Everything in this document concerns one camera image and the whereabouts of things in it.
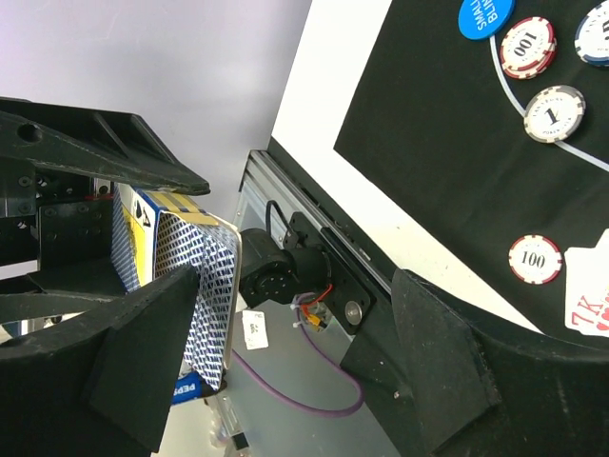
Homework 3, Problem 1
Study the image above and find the blue round button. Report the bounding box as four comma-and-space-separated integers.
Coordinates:
458, 0, 516, 41

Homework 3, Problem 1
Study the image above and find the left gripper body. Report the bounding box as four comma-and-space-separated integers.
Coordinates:
1, 161, 113, 267

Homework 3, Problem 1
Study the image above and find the red white single chip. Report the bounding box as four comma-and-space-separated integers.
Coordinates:
500, 16, 557, 79

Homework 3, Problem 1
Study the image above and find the grey white single chip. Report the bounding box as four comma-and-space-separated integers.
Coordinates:
523, 85, 586, 144

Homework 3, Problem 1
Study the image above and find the blue white chip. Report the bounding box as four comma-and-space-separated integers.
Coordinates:
574, 1, 608, 67

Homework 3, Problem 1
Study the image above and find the face up king card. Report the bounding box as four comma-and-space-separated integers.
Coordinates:
564, 229, 608, 338

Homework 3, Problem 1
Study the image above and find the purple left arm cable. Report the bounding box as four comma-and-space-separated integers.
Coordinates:
230, 308, 366, 419

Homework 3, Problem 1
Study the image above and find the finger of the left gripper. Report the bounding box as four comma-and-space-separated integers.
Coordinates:
1, 97, 210, 196
0, 259, 129, 329

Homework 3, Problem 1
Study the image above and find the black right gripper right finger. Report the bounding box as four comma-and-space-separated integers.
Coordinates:
343, 270, 608, 456

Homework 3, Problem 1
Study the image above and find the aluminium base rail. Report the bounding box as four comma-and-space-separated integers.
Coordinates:
233, 149, 396, 297

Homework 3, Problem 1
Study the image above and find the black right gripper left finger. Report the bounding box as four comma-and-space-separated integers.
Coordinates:
1, 267, 198, 456

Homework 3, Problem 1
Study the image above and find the black poker table mat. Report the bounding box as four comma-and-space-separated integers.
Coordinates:
335, 1, 608, 348

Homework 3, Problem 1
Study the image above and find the blue playing card deck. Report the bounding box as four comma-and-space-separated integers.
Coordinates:
109, 183, 220, 294

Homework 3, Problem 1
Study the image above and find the red white chip stack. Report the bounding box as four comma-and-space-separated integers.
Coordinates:
508, 234, 562, 286

